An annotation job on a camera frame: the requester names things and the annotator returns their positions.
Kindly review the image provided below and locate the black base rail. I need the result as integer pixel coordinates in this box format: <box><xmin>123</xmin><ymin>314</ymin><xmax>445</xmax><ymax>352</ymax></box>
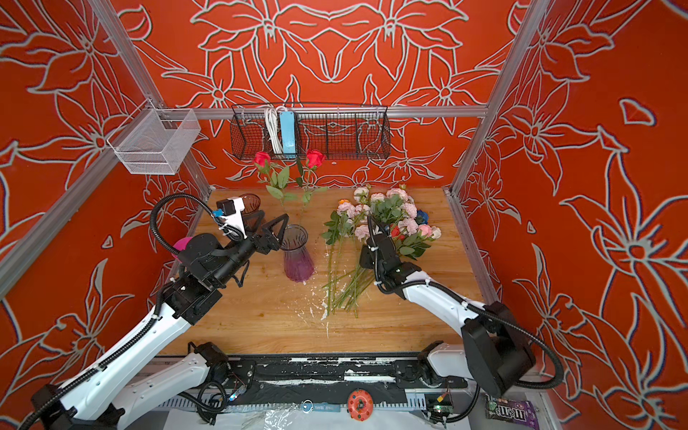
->
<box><xmin>223</xmin><ymin>352</ymin><xmax>469</xmax><ymax>408</ymax></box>

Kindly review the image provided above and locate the brown ribbed glass vase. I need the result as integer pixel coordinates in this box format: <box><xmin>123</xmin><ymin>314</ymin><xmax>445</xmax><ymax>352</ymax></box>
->
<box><xmin>240</xmin><ymin>193</ymin><xmax>262</xmax><ymax>215</ymax></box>

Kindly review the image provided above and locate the white mesh wall basket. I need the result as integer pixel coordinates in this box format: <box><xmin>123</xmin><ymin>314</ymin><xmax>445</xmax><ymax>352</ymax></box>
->
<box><xmin>106</xmin><ymin>100</ymin><xmax>201</xmax><ymax>176</ymax></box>

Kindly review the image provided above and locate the white cable bundle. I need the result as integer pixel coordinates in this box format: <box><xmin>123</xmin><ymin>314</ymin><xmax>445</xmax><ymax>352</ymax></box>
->
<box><xmin>264</xmin><ymin>106</ymin><xmax>283</xmax><ymax>157</ymax></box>

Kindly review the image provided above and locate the purple candy bag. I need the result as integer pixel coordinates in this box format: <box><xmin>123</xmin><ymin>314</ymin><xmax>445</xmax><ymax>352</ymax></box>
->
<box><xmin>486</xmin><ymin>396</ymin><xmax>539</xmax><ymax>430</ymax></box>

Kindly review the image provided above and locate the purple ribbed glass vase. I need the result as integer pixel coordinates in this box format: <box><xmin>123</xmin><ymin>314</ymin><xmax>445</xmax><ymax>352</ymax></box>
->
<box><xmin>281</xmin><ymin>224</ymin><xmax>315</xmax><ymax>282</ymax></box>

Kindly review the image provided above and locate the blue flower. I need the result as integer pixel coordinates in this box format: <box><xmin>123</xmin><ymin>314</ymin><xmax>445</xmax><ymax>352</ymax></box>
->
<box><xmin>416</xmin><ymin>210</ymin><xmax>429</xmax><ymax>225</ymax></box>

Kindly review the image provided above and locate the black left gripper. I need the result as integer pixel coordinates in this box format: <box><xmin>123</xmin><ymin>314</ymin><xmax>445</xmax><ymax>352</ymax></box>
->
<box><xmin>215</xmin><ymin>208</ymin><xmax>287</xmax><ymax>288</ymax></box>

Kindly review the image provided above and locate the light blue box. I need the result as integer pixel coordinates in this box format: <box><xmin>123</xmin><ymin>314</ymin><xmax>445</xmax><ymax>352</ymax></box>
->
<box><xmin>279</xmin><ymin>110</ymin><xmax>297</xmax><ymax>158</ymax></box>

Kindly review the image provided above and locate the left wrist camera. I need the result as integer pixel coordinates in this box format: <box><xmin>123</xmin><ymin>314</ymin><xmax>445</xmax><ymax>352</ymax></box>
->
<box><xmin>212</xmin><ymin>197</ymin><xmax>247</xmax><ymax>241</ymax></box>

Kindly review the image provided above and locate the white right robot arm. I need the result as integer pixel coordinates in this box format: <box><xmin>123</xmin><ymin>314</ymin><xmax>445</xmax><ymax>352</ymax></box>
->
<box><xmin>360</xmin><ymin>231</ymin><xmax>564</xmax><ymax>397</ymax></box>

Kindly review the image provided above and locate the pile of pink flowers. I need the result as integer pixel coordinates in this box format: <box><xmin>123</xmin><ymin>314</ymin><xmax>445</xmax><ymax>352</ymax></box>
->
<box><xmin>322</xmin><ymin>186</ymin><xmax>442</xmax><ymax>315</ymax></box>

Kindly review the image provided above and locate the red rose stem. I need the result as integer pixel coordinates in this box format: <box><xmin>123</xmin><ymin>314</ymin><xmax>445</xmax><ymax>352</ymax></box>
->
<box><xmin>254</xmin><ymin>152</ymin><xmax>297</xmax><ymax>208</ymax></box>
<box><xmin>296</xmin><ymin>150</ymin><xmax>329</xmax><ymax>224</ymax></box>

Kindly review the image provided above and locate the black wire wall basket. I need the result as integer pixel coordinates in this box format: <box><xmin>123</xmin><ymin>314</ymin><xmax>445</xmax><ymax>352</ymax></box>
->
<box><xmin>229</xmin><ymin>102</ymin><xmax>392</xmax><ymax>161</ymax></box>

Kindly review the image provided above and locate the magenta plastic goblet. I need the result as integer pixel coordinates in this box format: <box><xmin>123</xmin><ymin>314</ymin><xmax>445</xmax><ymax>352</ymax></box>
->
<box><xmin>173</xmin><ymin>236</ymin><xmax>193</xmax><ymax>253</ymax></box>

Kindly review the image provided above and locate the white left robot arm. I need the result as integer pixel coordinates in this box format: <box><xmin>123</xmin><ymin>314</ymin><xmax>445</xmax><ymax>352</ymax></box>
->
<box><xmin>21</xmin><ymin>199</ymin><xmax>290</xmax><ymax>429</ymax></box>

